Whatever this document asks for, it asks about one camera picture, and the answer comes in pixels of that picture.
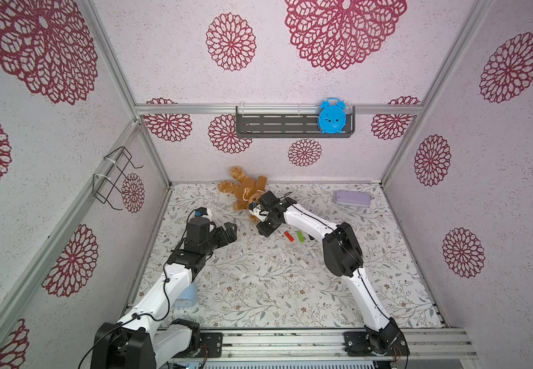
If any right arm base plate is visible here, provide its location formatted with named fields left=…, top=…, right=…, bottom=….
left=343, top=331, right=410, bottom=357

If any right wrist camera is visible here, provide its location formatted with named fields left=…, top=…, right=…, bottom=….
left=249, top=203, right=269, bottom=221

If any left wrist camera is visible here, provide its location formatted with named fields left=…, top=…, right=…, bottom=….
left=194, top=207, right=213, bottom=221

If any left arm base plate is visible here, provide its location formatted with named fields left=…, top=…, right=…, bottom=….
left=158, top=331, right=224, bottom=360

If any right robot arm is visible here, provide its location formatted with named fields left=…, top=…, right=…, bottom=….
left=249, top=191, right=410, bottom=358

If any purple rectangular case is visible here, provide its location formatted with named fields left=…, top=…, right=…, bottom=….
left=334, top=190, right=372, bottom=207

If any black wire wall rack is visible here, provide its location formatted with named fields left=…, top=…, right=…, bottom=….
left=91, top=146, right=144, bottom=212

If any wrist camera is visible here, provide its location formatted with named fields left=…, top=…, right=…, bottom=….
left=194, top=207, right=213, bottom=221
left=249, top=203, right=269, bottom=221

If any blue alarm clock toy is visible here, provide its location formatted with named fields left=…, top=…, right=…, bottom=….
left=317, top=98, right=346, bottom=134

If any light blue cup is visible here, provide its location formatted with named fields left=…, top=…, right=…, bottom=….
left=174, top=283, right=198, bottom=308

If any brown teddy bear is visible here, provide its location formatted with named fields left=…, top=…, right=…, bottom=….
left=217, top=166, right=267, bottom=212

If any aluminium front rail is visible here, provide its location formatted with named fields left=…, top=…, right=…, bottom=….
left=90, top=328, right=480, bottom=364

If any grey wall shelf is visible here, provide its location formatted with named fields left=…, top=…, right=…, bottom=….
left=235, top=106, right=355, bottom=139

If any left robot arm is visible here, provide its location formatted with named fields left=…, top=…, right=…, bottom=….
left=80, top=208, right=237, bottom=368

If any red usb drive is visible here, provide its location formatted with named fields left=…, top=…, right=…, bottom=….
left=283, top=232, right=295, bottom=242

